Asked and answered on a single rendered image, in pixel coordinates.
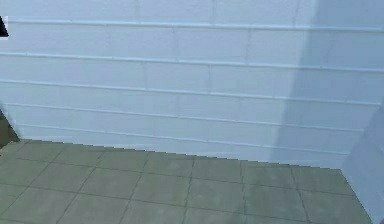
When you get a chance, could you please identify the black white-framed wall panel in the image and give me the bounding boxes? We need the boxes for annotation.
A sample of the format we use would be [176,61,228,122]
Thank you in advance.
[0,15,10,40]

